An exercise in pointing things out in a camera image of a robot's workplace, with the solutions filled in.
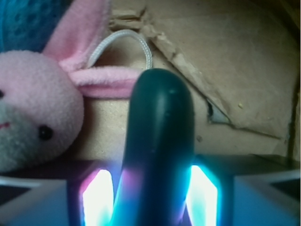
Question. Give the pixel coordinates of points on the pink plush bunny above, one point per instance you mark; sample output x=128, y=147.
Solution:
x=41, y=93

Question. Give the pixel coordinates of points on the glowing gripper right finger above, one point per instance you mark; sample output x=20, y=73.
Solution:
x=244, y=190

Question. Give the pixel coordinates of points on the blue dimpled ball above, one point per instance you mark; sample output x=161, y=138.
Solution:
x=28, y=24

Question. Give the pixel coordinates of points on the brown paper bag bin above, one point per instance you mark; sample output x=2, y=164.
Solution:
x=241, y=62

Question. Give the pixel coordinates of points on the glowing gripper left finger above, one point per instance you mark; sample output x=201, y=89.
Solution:
x=60, y=193

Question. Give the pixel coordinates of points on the dark green plastic pickle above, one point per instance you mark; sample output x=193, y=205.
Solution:
x=158, y=154

